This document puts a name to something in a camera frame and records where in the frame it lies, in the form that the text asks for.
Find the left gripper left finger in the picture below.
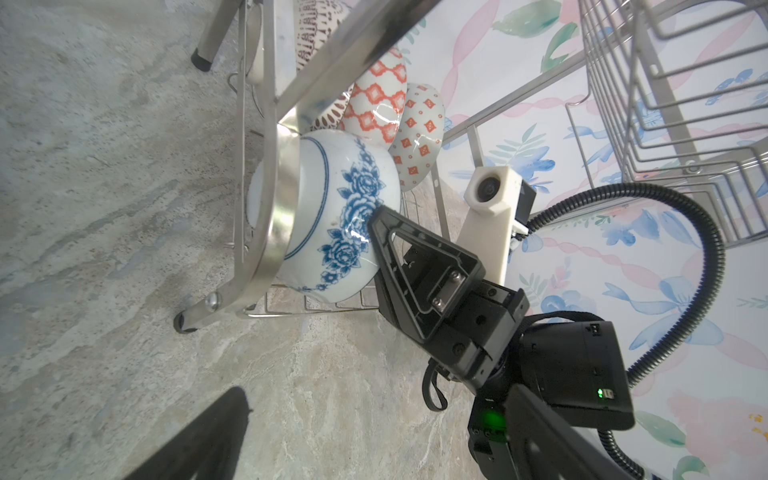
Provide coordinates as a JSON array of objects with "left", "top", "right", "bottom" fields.
[{"left": 127, "top": 386, "right": 251, "bottom": 479}]

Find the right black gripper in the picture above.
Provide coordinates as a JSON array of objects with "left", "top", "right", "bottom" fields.
[{"left": 367, "top": 205, "right": 530, "bottom": 393}]

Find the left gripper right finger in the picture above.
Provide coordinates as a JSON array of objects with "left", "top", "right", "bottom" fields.
[{"left": 506, "top": 385, "right": 631, "bottom": 479}]

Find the blue white floral bowl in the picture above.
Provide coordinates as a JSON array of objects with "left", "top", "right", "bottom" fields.
[{"left": 277, "top": 130, "right": 401, "bottom": 304}]

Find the pale green patterned bowl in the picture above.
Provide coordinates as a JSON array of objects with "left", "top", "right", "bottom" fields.
[{"left": 389, "top": 83, "right": 446, "bottom": 192}]

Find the dark blue patterned bowl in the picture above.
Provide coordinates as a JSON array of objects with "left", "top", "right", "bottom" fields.
[{"left": 339, "top": 47, "right": 408, "bottom": 148}]

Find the white maroon patterned bowl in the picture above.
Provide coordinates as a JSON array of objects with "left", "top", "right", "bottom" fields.
[{"left": 294, "top": 0, "right": 353, "bottom": 130}]

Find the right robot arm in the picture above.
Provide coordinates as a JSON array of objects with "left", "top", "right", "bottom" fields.
[{"left": 368, "top": 206, "right": 635, "bottom": 479}]

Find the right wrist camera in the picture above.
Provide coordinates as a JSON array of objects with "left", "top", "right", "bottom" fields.
[{"left": 457, "top": 166, "right": 536, "bottom": 285}]

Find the chrome wire dish rack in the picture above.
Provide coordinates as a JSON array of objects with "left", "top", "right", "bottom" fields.
[{"left": 173, "top": 1, "right": 767, "bottom": 333}]

